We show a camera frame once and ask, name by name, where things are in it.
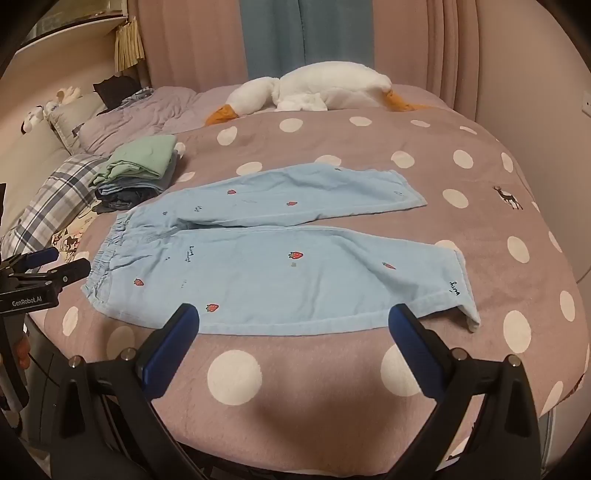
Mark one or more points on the mauve polka dot blanket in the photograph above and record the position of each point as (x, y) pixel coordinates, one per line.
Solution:
(323, 138)

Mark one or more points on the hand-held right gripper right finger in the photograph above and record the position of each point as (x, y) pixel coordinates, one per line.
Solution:
(406, 337)

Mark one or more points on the yellow fringed cloth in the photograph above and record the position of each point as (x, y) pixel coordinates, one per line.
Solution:
(129, 44)

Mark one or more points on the black garment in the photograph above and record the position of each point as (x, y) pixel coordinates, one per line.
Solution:
(115, 90)

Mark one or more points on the white black plush toy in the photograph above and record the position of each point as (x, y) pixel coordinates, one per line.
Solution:
(32, 117)

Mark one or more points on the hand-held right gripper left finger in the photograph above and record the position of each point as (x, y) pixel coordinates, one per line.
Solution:
(178, 333)

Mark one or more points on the cream plush toy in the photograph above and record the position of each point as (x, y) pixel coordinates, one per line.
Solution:
(64, 96)

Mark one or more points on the dark folded garment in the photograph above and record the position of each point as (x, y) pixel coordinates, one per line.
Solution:
(120, 201)

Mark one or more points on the white goose plush toy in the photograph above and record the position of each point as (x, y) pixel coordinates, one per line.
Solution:
(332, 83)

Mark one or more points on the blue checked shirt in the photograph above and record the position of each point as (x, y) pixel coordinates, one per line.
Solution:
(138, 94)

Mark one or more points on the pink curtain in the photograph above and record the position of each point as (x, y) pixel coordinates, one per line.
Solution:
(194, 41)

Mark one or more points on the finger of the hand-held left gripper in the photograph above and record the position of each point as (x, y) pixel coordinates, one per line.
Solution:
(44, 254)
(69, 271)

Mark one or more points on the cartoon print cloth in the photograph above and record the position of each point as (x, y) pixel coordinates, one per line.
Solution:
(69, 236)

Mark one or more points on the teal curtain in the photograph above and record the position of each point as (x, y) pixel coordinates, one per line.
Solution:
(277, 37)

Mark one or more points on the plaid pillow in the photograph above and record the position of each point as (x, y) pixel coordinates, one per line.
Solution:
(60, 194)

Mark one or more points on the person's left hand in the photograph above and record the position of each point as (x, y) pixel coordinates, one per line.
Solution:
(21, 354)

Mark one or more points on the large beige pillow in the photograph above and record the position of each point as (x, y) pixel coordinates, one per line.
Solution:
(27, 166)

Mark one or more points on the light blue strawberry pants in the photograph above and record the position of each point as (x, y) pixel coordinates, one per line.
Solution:
(277, 277)

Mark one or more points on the lilac quilt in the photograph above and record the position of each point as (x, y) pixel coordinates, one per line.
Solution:
(138, 115)

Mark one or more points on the green folded garment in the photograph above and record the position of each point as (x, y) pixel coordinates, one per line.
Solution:
(138, 157)

